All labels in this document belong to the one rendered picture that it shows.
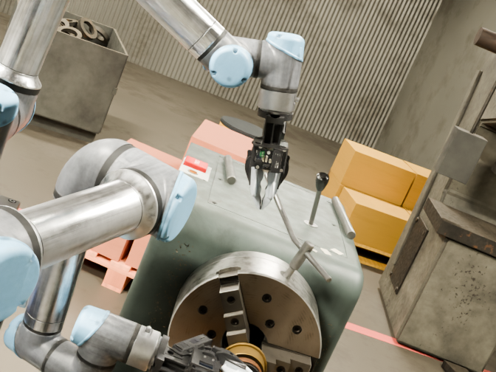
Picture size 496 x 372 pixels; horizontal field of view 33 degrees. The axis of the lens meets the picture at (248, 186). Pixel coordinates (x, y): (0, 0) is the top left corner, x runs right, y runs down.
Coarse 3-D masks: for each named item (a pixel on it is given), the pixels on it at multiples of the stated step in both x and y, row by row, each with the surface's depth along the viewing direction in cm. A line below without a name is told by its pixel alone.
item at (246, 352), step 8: (232, 344) 159; (240, 344) 159; (248, 344) 159; (232, 352) 157; (240, 352) 156; (248, 352) 156; (256, 352) 158; (248, 360) 154; (256, 360) 156; (264, 360) 159; (256, 368) 154; (264, 368) 160
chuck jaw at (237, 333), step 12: (228, 276) 165; (228, 288) 162; (240, 288) 164; (228, 300) 162; (240, 300) 161; (228, 312) 162; (240, 312) 161; (228, 324) 161; (240, 324) 160; (228, 336) 159; (240, 336) 159
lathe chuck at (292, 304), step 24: (216, 264) 171; (240, 264) 168; (264, 264) 169; (192, 288) 166; (216, 288) 165; (264, 288) 165; (288, 288) 165; (192, 312) 167; (216, 312) 166; (264, 312) 166; (288, 312) 166; (312, 312) 166; (168, 336) 168; (192, 336) 168; (216, 336) 168; (288, 336) 167; (312, 336) 167
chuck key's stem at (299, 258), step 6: (306, 246) 166; (312, 246) 166; (300, 252) 167; (294, 258) 167; (300, 258) 167; (294, 264) 167; (300, 264) 167; (288, 270) 168; (294, 270) 168; (288, 276) 168
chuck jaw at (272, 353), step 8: (264, 336) 169; (264, 344) 167; (272, 344) 168; (264, 352) 163; (272, 352) 165; (280, 352) 166; (288, 352) 167; (296, 352) 168; (272, 360) 161; (280, 360) 162; (288, 360) 163; (296, 360) 165; (304, 360) 166; (312, 360) 169; (272, 368) 161; (280, 368) 163; (288, 368) 163; (296, 368) 165; (304, 368) 165; (312, 368) 169
